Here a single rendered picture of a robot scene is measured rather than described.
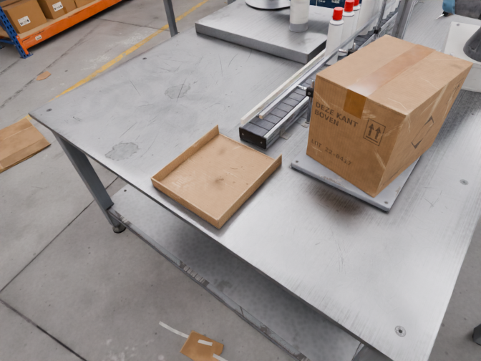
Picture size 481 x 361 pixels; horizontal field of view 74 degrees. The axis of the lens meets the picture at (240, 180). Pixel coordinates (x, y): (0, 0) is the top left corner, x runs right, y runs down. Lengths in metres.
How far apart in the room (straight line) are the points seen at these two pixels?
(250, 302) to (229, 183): 0.62
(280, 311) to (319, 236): 0.61
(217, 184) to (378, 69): 0.52
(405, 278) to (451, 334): 0.98
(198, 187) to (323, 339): 0.77
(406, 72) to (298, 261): 0.52
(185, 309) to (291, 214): 0.95
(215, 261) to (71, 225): 1.02
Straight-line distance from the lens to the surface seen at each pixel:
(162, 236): 1.63
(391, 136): 0.79
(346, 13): 1.41
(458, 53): 1.48
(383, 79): 0.85
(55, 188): 2.46
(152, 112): 1.28
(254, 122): 1.07
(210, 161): 1.01
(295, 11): 1.64
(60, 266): 2.04
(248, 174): 0.96
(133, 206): 1.79
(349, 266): 0.81
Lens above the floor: 1.53
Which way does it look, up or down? 48 degrees down
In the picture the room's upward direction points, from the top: 5 degrees counter-clockwise
